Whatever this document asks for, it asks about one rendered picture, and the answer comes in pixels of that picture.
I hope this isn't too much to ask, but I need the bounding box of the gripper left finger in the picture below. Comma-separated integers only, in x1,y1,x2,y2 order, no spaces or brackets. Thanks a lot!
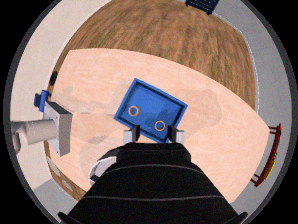
123,125,140,145

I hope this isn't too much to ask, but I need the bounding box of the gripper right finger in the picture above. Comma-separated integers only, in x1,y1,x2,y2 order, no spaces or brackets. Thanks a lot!
167,125,185,145

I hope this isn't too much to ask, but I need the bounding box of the blue plastic crate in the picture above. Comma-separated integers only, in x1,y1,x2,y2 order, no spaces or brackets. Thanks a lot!
113,78,188,143

